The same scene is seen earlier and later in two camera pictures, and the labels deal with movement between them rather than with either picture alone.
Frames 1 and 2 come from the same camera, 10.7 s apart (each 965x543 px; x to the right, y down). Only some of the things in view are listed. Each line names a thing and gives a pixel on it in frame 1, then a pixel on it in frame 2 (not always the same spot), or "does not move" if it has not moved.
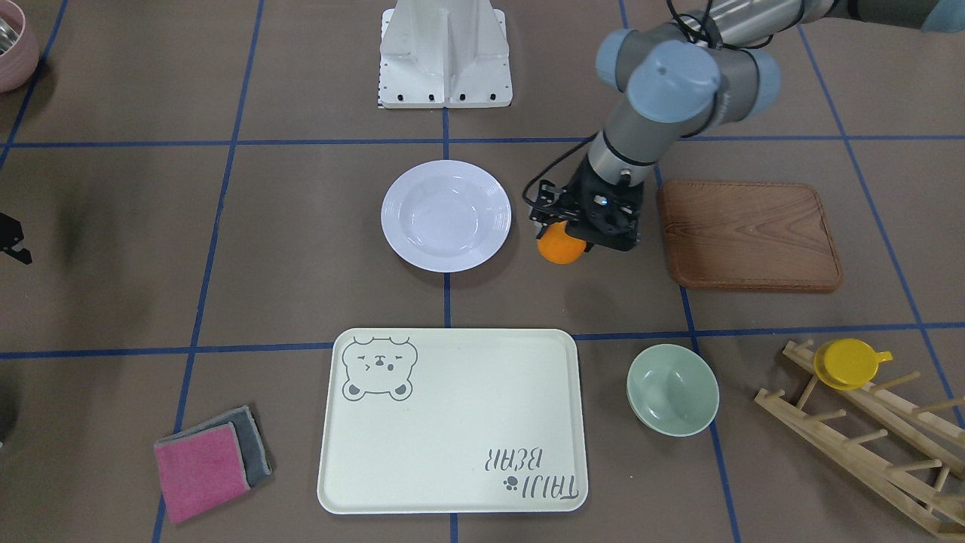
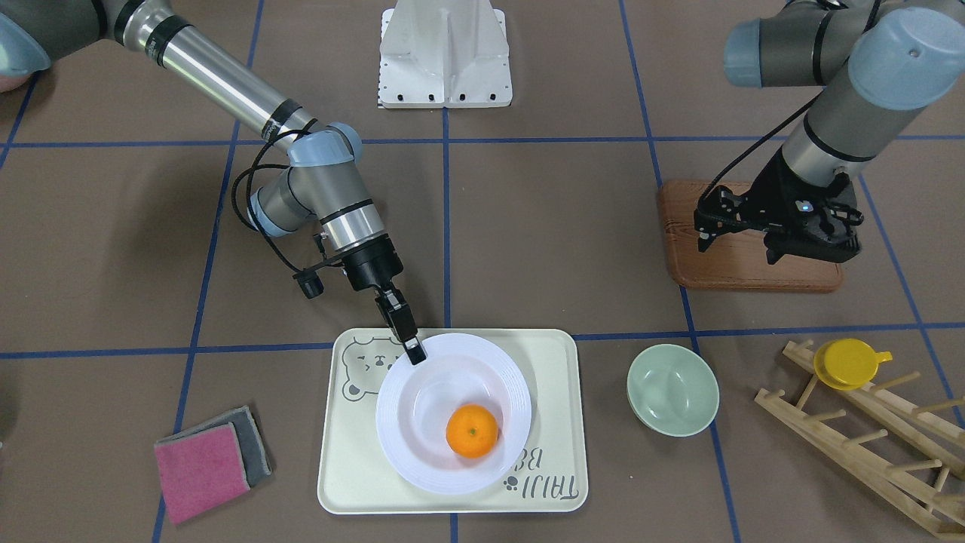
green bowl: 673,389 does not move
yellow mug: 846,364 does not move
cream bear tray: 454,421 does not move
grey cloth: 254,457 does not move
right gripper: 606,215 to 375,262
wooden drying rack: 942,440 does not move
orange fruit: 556,246 to 472,431
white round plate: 445,216 to 415,403
